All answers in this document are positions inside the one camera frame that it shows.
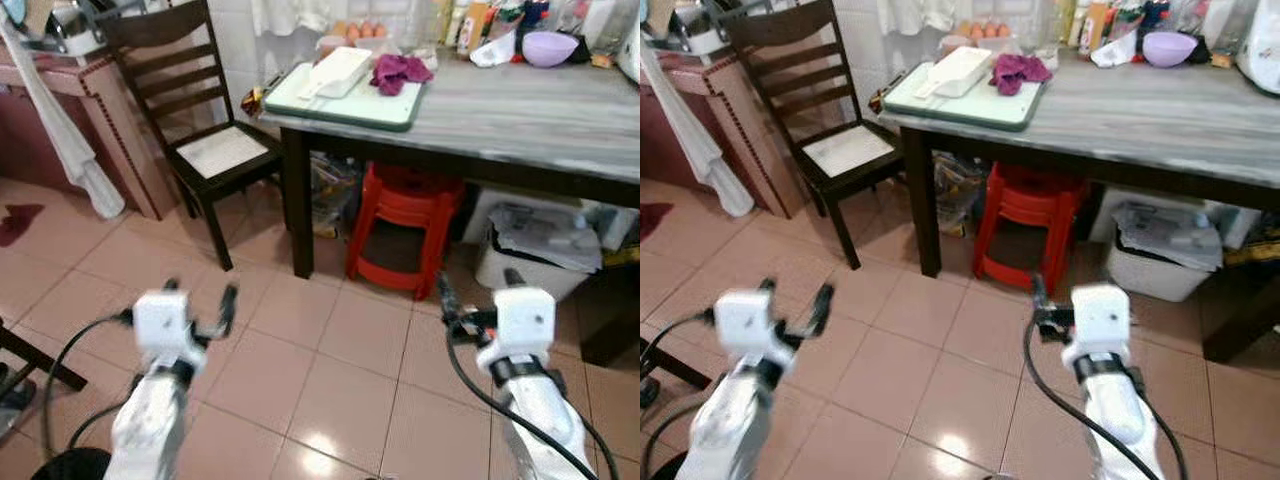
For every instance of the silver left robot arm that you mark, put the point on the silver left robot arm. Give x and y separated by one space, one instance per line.
725 425
148 420

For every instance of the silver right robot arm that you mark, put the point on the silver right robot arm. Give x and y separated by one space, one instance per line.
1118 415
540 415

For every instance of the white plastic bin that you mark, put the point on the white plastic bin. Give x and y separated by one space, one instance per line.
1150 280
520 280

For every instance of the crumpled newspaper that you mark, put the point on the crumpled newspaper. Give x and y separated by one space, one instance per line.
545 235
1170 235

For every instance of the red plastic stool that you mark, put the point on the red plastic stool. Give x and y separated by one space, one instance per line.
1030 200
402 205

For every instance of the dark wood furniture leg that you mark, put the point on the dark wood furniture leg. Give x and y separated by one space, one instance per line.
45 362
680 370

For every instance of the dark wood marble-top table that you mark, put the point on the dark wood marble-top table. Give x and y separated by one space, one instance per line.
297 200
920 200

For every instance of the printed plastic bag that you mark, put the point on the printed plastic bag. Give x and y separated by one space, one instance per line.
332 195
958 195

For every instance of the dark wood slat-back chair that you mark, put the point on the dark wood slat-back chair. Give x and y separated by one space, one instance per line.
220 152
845 150

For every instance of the green-rimmed white tray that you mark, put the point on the green-rimmed white tray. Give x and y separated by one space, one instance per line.
350 112
965 112

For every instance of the magenta crumpled cloth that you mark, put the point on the magenta crumpled cloth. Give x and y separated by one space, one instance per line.
1020 73
400 73

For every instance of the white crumpled cloth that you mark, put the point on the white crumpled cloth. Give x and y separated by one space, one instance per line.
1115 52
495 52

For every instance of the lilac plastic bowl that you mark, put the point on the lilac plastic bowl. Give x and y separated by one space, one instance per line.
548 48
1168 48

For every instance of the white rectangular box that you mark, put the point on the white rectangular box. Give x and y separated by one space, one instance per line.
958 70
340 70

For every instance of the white kitchen appliance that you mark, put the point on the white kitchen appliance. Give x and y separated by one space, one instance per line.
630 55
1260 55

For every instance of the orange-labelled bottle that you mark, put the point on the orange-labelled bottle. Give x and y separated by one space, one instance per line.
472 28
1093 25

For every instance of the clear container of eggs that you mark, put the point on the clear container of eggs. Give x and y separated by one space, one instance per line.
985 34
362 36

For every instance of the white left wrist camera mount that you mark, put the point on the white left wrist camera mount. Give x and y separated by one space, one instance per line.
160 320
742 322

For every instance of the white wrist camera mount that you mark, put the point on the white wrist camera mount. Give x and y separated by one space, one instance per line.
1098 325
742 322
160 320
520 325

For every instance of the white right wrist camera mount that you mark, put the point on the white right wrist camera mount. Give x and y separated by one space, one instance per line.
520 325
1098 325

